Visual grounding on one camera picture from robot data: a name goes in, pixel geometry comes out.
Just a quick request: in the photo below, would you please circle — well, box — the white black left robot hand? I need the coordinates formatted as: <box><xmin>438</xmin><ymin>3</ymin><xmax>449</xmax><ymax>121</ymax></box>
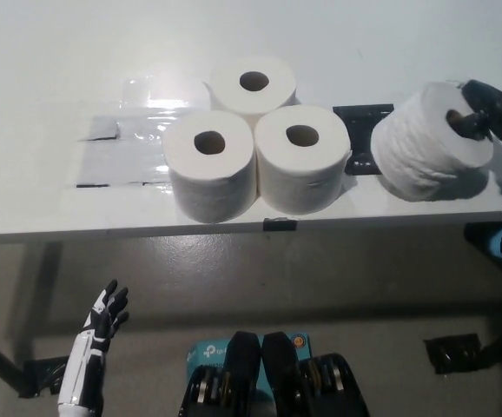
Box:
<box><xmin>57</xmin><ymin>280</ymin><xmax>130</xmax><ymax>407</ymax></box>

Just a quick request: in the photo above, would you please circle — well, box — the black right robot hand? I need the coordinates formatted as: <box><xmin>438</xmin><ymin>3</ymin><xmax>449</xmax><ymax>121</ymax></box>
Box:
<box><xmin>447</xmin><ymin>79</ymin><xmax>502</xmax><ymax>166</ymax></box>

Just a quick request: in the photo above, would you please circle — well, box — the crinkled white toilet paper roll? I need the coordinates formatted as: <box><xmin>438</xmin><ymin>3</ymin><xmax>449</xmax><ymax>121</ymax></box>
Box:
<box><xmin>369</xmin><ymin>81</ymin><xmax>495</xmax><ymax>203</ymax></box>

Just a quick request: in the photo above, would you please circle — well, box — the smooth white toilet paper roll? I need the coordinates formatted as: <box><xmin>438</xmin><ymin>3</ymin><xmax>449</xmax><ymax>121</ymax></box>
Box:
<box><xmin>254</xmin><ymin>105</ymin><xmax>352</xmax><ymax>215</ymax></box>
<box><xmin>162</xmin><ymin>109</ymin><xmax>257</xmax><ymax>225</ymax></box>
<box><xmin>208</xmin><ymin>55</ymin><xmax>298</xmax><ymax>128</ymax></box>

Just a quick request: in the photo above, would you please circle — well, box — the teal tp-link box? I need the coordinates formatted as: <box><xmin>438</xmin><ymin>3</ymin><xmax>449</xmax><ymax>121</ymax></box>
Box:
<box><xmin>184</xmin><ymin>332</ymin><xmax>312</xmax><ymax>394</ymax></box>

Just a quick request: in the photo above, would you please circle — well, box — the black object with blue spot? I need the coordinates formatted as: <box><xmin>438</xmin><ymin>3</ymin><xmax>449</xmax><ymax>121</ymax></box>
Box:
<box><xmin>463</xmin><ymin>222</ymin><xmax>502</xmax><ymax>265</ymax></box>

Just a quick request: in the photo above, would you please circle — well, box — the black tape square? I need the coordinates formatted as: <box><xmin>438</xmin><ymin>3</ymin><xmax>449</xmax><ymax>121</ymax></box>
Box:
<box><xmin>332</xmin><ymin>103</ymin><xmax>395</xmax><ymax>176</ymax></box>

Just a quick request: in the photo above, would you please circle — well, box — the clear plastic tape sheet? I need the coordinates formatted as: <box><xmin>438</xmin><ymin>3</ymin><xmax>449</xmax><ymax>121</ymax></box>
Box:
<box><xmin>118</xmin><ymin>76</ymin><xmax>212</xmax><ymax>116</ymax></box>

